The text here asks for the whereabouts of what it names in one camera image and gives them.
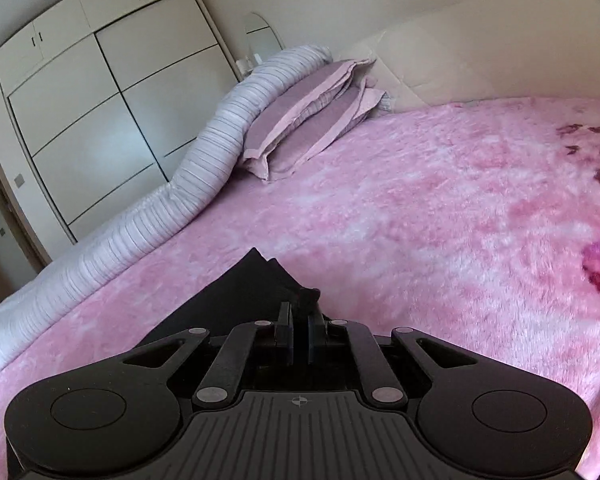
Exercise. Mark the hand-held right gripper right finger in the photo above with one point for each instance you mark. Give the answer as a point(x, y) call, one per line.
point(312, 345)

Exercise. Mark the pink floral blanket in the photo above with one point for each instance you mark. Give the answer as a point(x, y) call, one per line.
point(405, 210)

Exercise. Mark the round mirror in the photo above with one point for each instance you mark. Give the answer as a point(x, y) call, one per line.
point(260, 35)

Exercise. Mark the black pants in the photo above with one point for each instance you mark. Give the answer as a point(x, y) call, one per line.
point(250, 290)

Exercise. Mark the striped lilac quilt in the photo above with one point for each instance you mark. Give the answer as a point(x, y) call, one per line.
point(205, 160)

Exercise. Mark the white wardrobe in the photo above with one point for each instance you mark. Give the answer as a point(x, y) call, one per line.
point(105, 85)

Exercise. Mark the pink pillow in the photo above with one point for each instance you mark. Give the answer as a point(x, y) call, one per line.
point(300, 105)
point(352, 110)

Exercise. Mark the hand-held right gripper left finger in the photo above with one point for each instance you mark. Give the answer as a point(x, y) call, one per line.
point(289, 345)

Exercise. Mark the beige wall switch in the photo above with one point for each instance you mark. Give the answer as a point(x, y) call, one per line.
point(18, 179)

